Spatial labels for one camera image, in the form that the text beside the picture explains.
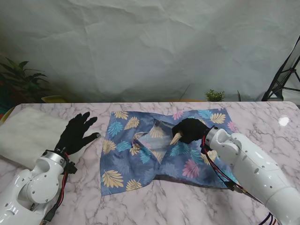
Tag white pillow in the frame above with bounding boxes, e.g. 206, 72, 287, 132
0, 106, 99, 170

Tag yellow chair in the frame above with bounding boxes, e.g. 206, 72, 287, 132
41, 95, 68, 104

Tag blue leaf print pillowcase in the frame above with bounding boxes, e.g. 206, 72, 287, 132
100, 109, 239, 197

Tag red black arm cable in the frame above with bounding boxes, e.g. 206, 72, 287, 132
200, 133, 279, 225
42, 146, 78, 222

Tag red black right arm cable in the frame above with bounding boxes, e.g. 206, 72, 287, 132
200, 133, 279, 225

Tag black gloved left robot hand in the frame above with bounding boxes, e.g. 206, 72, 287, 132
55, 112, 101, 155

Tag black tripod light stand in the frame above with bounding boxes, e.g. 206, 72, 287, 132
261, 35, 300, 102

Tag small green potted plant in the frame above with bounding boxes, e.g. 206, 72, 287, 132
204, 89, 225, 102

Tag red black left arm cable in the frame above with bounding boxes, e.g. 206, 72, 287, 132
42, 146, 78, 222

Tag large green leafy plant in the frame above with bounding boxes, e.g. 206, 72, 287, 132
0, 56, 51, 104

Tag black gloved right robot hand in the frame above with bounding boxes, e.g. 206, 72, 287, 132
172, 118, 210, 145

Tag wrinkled white backdrop sheet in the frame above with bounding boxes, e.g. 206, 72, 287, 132
0, 0, 300, 104

